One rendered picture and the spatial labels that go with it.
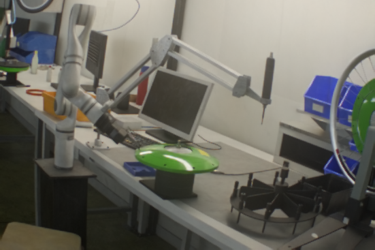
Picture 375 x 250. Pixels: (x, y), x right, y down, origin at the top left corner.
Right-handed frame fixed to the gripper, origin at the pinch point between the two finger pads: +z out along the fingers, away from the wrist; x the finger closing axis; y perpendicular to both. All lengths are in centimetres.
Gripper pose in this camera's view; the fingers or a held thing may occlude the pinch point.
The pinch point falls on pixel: (139, 146)
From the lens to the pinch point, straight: 206.5
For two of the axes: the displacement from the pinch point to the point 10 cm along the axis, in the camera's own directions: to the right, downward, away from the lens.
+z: 7.3, 6.8, 0.3
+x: -1.2, 1.7, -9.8
